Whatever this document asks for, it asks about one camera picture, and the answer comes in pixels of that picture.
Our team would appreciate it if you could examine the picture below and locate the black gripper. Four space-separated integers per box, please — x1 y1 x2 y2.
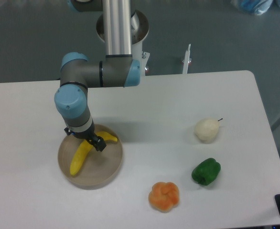
64 127 107 152

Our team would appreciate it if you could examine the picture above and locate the yellow banana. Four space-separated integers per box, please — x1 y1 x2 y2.
69 131 118 176

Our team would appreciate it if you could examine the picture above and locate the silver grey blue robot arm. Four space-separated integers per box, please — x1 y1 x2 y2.
54 0 140 151

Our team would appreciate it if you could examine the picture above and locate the beige round plate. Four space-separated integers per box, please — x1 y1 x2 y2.
58 135 123 189

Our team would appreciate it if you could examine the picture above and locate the orange knotted bread roll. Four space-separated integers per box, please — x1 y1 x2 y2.
148 182 180 212

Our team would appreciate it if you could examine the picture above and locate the white pear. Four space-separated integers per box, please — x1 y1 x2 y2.
194 118 223 143

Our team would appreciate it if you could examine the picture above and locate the green bell pepper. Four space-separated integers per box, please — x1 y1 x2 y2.
191 158 221 186

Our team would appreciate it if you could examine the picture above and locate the blue plastic bag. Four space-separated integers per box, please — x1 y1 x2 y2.
230 0 280 16

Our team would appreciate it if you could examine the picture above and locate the white pedestal support leg right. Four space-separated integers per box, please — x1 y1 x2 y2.
182 44 192 74

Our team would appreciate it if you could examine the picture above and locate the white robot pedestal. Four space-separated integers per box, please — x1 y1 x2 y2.
96 5 150 79

